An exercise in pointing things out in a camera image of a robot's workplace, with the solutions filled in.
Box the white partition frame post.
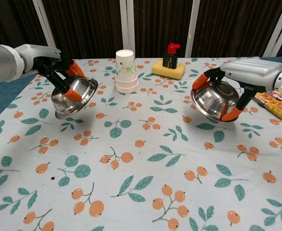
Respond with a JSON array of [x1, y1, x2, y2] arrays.
[[119, 0, 135, 59], [184, 0, 202, 58], [32, 0, 60, 60], [263, 0, 282, 57]]

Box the yellow snack packet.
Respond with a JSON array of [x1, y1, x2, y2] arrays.
[[253, 90, 282, 122]]

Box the stack of paper cups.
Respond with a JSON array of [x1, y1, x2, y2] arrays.
[[115, 49, 139, 94]]

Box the black bottle red cap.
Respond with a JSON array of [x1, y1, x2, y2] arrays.
[[162, 42, 181, 69]]

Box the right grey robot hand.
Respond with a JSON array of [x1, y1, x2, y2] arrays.
[[192, 59, 282, 122]]

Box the steel bowl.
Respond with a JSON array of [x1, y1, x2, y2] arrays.
[[51, 76, 99, 120], [190, 79, 240, 123]]

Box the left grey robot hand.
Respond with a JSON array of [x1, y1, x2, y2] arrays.
[[14, 44, 88, 102]]

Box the yellow sponge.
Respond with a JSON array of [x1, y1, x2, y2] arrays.
[[152, 59, 186, 80]]

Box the floral tablecloth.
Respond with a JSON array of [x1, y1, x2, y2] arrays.
[[0, 57, 282, 231]]

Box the dark pleated partition curtain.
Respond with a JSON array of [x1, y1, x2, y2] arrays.
[[0, 0, 282, 63]]

